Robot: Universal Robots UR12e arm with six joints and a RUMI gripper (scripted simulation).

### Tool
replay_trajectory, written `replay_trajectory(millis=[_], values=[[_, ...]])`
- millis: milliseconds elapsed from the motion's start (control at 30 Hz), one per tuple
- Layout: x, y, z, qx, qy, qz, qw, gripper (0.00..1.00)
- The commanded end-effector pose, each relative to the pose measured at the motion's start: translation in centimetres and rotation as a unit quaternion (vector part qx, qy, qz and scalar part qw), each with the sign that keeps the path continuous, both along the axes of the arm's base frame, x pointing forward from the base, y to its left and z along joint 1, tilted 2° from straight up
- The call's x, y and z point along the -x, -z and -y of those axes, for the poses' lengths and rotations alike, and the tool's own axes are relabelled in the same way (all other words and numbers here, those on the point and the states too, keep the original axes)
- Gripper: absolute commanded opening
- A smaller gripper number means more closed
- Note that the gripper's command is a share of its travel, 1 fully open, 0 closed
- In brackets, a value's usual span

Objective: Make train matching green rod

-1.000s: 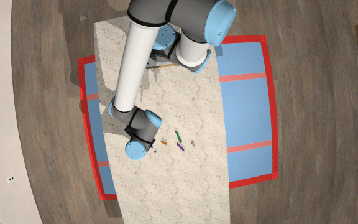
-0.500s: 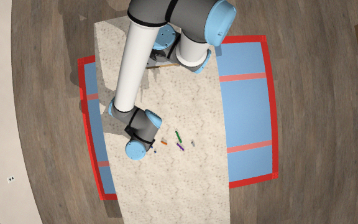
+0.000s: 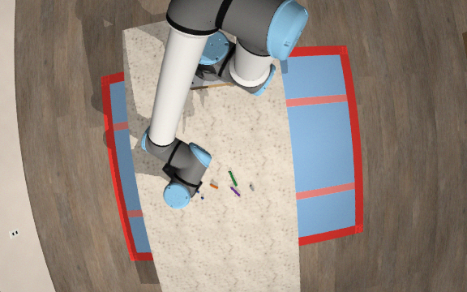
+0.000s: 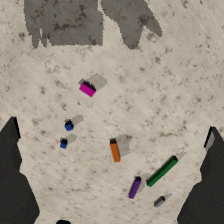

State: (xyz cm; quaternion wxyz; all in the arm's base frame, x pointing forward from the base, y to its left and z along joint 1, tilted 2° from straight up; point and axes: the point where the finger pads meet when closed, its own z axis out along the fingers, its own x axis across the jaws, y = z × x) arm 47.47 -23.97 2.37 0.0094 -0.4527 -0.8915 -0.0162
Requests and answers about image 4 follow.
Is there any orange-brown rod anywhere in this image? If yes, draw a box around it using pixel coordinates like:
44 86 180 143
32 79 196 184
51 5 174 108
110 140 120 162

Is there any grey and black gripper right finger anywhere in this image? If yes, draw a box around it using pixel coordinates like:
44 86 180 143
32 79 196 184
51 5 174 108
177 126 224 224

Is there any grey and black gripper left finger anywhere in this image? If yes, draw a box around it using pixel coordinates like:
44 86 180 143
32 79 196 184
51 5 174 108
0 116 40 224

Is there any green rod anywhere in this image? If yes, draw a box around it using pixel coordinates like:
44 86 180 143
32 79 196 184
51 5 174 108
146 156 178 187

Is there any small blue cube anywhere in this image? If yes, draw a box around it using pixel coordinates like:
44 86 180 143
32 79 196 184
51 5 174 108
64 121 74 131
60 139 68 149

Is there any magenta rod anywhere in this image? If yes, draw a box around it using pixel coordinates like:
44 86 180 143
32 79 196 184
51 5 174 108
79 81 96 97

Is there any purple rod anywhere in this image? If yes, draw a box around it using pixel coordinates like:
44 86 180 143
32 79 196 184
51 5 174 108
129 177 141 199

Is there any grey rectangular block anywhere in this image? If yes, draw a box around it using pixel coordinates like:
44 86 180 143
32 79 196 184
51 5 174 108
154 197 165 208

